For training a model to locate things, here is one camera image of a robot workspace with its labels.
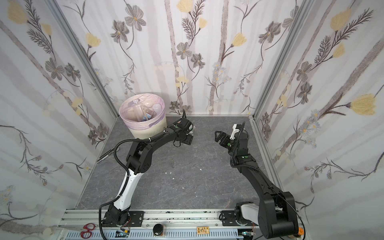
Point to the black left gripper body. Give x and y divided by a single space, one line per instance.
186 130

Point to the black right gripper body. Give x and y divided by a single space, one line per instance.
227 139

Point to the clear bottle green cap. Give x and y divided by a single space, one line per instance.
192 129

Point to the clear bottle blue label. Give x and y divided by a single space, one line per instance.
148 115

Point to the clear bottle red cap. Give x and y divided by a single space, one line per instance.
157 108

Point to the clear square bottle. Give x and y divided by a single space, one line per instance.
138 110

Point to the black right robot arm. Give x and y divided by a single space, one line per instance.
276 213

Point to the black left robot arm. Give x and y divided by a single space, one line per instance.
138 161

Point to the cream plastic waste bin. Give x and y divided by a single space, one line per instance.
151 131

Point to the pink bin liner bag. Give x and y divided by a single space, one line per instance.
147 101

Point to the black round knob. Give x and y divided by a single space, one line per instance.
158 230

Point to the red scissors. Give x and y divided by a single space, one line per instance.
87 231

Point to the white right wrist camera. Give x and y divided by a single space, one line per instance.
236 129

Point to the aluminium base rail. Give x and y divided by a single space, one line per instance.
181 225

